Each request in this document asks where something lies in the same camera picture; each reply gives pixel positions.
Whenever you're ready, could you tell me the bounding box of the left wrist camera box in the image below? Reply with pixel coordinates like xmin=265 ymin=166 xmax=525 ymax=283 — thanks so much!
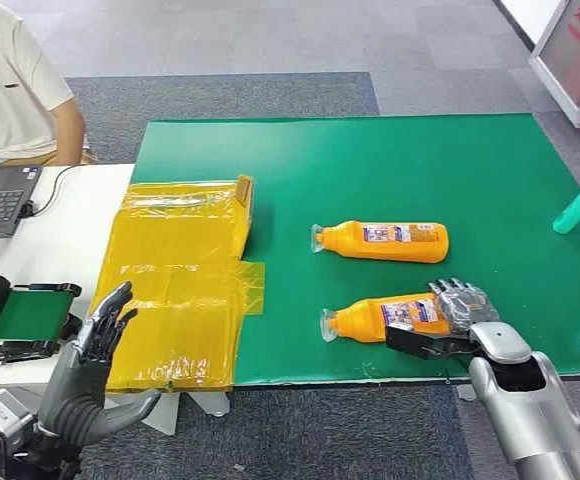
xmin=0 ymin=389 xmax=37 ymax=468

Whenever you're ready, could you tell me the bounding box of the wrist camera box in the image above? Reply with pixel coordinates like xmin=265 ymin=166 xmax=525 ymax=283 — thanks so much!
xmin=0 ymin=389 xmax=37 ymax=468
xmin=384 ymin=323 xmax=473 ymax=364

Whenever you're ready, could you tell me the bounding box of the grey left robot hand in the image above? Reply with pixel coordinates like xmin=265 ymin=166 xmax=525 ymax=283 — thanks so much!
xmin=37 ymin=281 xmax=162 ymax=433

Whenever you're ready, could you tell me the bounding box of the white red sign stand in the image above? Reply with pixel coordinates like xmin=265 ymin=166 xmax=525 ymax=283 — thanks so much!
xmin=528 ymin=0 xmax=580 ymax=130

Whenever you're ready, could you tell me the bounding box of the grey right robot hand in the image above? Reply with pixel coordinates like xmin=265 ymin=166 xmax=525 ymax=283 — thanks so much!
xmin=429 ymin=278 xmax=500 ymax=336

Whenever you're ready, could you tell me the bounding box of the black laptop cable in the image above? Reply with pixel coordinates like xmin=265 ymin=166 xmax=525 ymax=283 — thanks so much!
xmin=18 ymin=163 xmax=80 ymax=219

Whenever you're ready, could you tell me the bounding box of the yellow taped cardboard box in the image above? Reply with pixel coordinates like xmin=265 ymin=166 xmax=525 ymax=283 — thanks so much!
xmin=89 ymin=174 xmax=267 ymax=394

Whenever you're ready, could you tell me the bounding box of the small green conveyor belt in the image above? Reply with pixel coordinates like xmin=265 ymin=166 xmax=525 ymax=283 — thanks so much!
xmin=0 ymin=282 xmax=83 ymax=366

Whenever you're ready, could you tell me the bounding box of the green table mat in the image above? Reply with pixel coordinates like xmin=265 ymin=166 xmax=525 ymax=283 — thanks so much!
xmin=131 ymin=113 xmax=580 ymax=388

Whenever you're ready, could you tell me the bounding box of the white support bracket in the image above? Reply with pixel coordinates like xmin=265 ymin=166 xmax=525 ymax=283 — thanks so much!
xmin=104 ymin=390 xmax=231 ymax=438

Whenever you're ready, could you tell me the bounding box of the orange bottle with clear cap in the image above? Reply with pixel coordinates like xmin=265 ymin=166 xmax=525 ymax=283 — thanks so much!
xmin=319 ymin=291 xmax=452 ymax=344
xmin=310 ymin=220 xmax=450 ymax=265

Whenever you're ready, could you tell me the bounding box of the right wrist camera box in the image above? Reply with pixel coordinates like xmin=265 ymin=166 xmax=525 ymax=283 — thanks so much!
xmin=384 ymin=323 xmax=473 ymax=364

